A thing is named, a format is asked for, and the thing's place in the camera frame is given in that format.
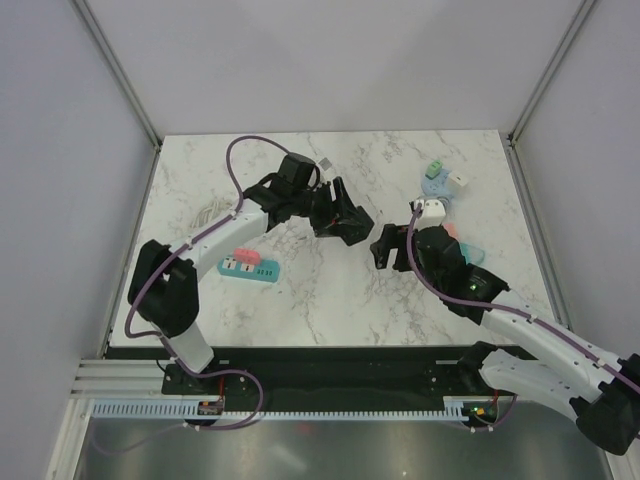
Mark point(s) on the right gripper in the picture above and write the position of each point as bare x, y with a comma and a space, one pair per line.
392, 237

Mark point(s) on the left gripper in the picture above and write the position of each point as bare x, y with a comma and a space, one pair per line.
340, 211

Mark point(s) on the pink cube socket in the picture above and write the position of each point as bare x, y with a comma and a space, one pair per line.
451, 231

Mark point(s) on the blue round power strip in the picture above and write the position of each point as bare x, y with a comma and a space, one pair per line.
437, 187

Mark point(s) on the green plug adapter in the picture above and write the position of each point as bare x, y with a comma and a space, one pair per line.
434, 169

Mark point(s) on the teal square adapter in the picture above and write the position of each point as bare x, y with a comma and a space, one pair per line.
266, 271

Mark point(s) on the white cube adapter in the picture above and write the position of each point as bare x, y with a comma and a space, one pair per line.
456, 184

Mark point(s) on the pink plug adapter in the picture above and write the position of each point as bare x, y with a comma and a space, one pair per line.
247, 256

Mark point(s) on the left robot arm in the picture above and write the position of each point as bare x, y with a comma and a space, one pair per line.
164, 288

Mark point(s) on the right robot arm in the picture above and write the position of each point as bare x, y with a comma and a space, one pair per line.
596, 389

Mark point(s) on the teal triangular power strip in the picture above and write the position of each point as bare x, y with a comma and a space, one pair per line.
472, 254

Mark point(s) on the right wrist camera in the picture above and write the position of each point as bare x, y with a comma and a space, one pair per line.
431, 212

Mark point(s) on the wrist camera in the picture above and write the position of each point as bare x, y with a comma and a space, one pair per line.
325, 171
431, 212

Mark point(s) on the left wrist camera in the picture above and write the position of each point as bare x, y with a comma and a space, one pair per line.
325, 171

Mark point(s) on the right aluminium frame post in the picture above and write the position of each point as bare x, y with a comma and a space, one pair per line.
561, 51

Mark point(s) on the aluminium frame post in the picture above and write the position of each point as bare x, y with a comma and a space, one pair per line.
561, 51
106, 51

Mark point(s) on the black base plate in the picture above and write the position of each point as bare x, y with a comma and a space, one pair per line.
358, 377

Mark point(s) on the white cable duct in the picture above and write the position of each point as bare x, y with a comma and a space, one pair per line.
452, 410

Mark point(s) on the left aluminium frame post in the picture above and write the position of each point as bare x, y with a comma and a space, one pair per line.
106, 51

